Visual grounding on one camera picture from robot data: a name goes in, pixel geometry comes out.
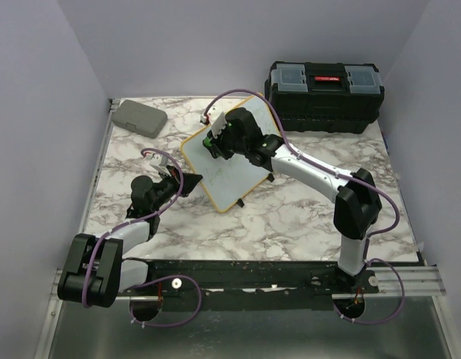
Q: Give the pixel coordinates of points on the black plastic toolbox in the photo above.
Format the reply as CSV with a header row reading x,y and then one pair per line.
x,y
317,97

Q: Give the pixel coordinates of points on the yellow framed whiteboard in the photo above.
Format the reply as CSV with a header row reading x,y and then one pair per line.
x,y
224,181

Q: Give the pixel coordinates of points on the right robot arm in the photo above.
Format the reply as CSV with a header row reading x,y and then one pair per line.
x,y
356,205

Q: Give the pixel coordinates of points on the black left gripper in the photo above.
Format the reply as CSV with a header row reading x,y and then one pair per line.
x,y
189,180

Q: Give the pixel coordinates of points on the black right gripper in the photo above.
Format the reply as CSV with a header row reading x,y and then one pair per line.
x,y
216,146

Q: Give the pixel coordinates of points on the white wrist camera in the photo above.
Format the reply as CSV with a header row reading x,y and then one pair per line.
x,y
215,117
159,163

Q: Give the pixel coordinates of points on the aluminium frame rail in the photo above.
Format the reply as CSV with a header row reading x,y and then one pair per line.
x,y
70,280

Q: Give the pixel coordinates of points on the grey plastic case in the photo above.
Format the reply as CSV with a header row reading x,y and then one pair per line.
x,y
139,118

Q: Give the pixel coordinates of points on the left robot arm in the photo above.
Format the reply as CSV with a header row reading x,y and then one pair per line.
x,y
94,273

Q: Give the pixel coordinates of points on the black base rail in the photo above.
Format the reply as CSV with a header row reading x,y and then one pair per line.
x,y
219,285

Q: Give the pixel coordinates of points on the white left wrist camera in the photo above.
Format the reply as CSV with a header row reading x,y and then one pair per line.
x,y
159,163

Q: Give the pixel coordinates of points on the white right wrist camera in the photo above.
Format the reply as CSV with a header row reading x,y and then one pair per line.
x,y
215,117

